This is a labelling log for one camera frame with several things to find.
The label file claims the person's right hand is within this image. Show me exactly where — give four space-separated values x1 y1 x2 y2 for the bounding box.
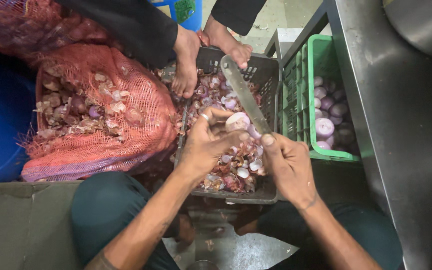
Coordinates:
261 133 319 209

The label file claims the green plastic crate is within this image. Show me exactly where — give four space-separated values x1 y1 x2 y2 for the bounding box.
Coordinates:
280 34 361 163

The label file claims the steel knife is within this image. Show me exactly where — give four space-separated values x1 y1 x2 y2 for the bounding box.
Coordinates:
220 55 274 136

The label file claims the large steel bowl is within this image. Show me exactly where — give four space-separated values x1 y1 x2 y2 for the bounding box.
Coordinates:
382 0 432 62

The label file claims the small steel stand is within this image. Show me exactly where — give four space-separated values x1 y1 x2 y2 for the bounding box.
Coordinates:
264 28 305 62

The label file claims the peeled purple onion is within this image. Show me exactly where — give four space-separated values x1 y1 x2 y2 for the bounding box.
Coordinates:
225 112 251 133

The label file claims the stainless steel table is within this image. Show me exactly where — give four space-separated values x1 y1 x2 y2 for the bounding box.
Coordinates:
280 0 432 270

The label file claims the heap of peeled onions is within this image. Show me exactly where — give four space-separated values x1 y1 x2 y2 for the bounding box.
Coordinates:
313 75 359 155

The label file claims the small round steel bowl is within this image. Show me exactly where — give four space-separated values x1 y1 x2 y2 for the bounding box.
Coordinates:
185 260 220 270

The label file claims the person's left hand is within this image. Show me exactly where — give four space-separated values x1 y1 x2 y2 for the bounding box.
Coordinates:
178 107 251 181

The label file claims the person's left leg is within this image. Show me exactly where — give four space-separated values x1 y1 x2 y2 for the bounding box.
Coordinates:
70 171 182 270

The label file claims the blue bucket with label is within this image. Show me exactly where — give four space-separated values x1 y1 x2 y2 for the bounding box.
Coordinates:
148 0 204 33

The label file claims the grey flat cardboard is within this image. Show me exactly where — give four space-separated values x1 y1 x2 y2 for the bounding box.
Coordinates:
0 180 86 270

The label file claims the person's right leg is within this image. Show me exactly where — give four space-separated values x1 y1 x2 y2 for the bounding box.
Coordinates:
255 200 404 270

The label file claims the red mesh sack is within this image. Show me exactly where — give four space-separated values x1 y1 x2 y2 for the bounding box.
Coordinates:
0 0 181 183

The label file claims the pile of onion peels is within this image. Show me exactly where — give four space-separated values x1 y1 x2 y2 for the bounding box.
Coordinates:
180 69 268 194

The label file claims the blue plastic drum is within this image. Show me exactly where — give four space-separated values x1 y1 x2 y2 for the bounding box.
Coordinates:
0 45 40 184

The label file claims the grey plastic crate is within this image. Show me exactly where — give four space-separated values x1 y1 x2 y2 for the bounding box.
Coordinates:
160 46 281 205

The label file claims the heap of unpeeled onions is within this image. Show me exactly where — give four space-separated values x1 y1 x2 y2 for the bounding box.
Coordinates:
34 65 153 145

